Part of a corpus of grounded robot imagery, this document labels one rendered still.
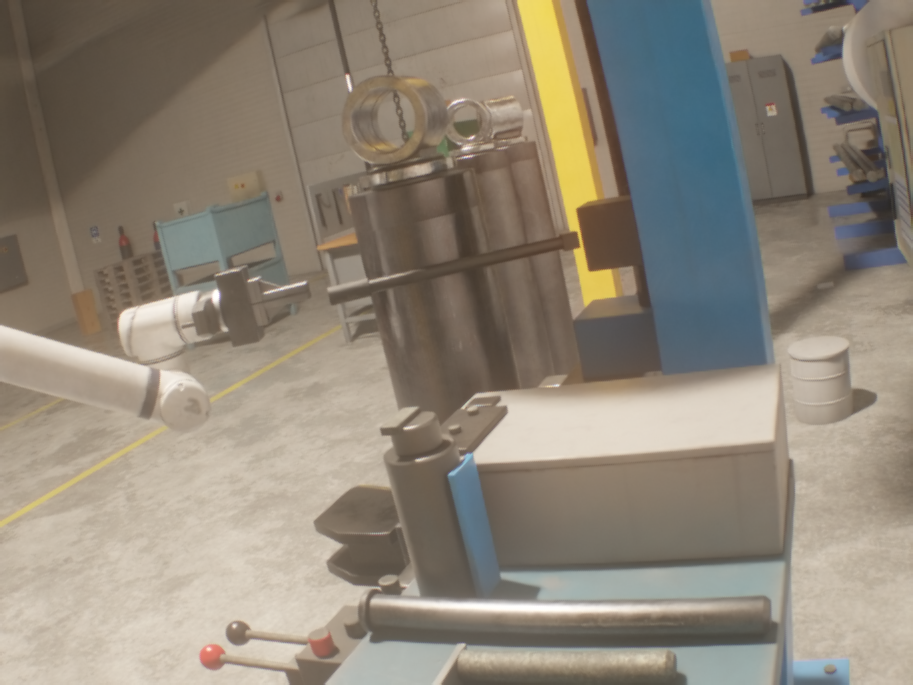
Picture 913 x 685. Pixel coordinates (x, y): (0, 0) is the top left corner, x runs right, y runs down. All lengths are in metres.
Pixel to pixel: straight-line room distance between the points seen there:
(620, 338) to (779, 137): 10.00
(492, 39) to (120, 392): 11.43
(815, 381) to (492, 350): 2.68
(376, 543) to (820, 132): 10.98
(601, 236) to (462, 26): 11.55
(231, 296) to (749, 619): 1.04
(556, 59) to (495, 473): 3.16
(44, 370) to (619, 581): 0.92
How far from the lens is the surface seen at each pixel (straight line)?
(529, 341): 2.79
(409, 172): 1.35
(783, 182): 11.43
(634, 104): 1.20
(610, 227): 1.23
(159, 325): 1.51
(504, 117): 3.04
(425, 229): 1.33
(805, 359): 3.90
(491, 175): 2.71
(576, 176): 3.93
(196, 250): 9.39
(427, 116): 1.36
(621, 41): 1.21
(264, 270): 9.84
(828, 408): 3.97
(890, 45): 1.37
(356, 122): 1.42
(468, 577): 0.89
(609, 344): 1.47
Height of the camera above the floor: 1.51
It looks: 12 degrees down
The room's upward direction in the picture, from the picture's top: 13 degrees counter-clockwise
